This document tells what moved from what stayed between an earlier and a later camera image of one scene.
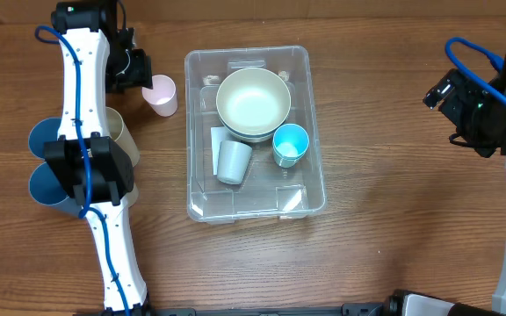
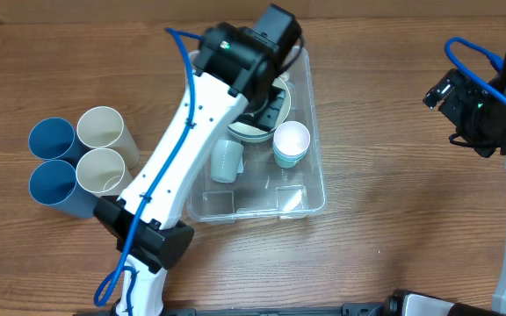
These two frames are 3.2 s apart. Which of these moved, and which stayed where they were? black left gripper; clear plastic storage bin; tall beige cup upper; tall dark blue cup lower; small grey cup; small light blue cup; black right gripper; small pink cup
Moved: black left gripper; small grey cup; small pink cup
Stayed: clear plastic storage bin; tall dark blue cup lower; small light blue cup; black right gripper; tall beige cup upper
